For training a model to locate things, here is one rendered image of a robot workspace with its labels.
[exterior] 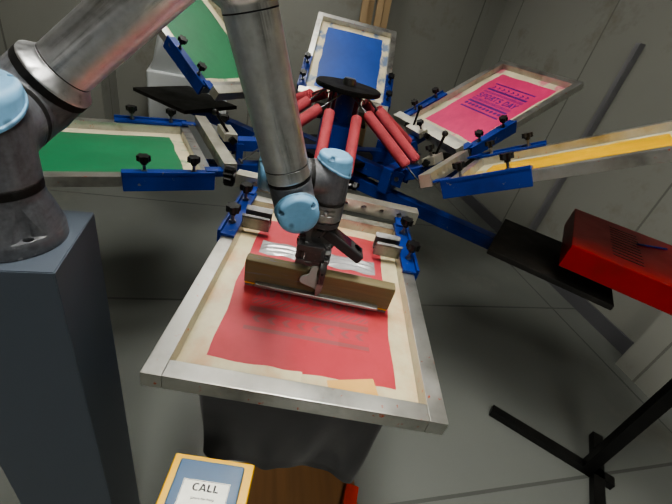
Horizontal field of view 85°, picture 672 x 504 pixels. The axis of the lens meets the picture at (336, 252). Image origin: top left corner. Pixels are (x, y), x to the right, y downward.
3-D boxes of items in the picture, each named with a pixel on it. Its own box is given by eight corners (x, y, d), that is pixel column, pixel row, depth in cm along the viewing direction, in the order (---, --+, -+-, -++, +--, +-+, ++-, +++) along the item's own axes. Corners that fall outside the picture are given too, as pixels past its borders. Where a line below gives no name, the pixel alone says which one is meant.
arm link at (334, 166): (312, 143, 78) (350, 148, 80) (305, 191, 84) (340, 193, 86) (319, 157, 72) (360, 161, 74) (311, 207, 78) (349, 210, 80)
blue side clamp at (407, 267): (412, 288, 114) (420, 270, 111) (397, 285, 114) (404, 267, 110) (401, 239, 140) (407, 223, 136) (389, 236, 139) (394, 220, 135)
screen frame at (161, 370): (442, 435, 73) (449, 424, 71) (140, 385, 68) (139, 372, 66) (399, 235, 139) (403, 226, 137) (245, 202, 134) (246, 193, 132)
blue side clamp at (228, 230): (233, 252, 110) (234, 232, 106) (216, 249, 109) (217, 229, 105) (255, 208, 135) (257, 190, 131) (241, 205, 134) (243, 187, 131)
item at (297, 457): (355, 487, 103) (404, 392, 80) (193, 462, 99) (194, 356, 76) (355, 475, 105) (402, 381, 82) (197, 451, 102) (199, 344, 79)
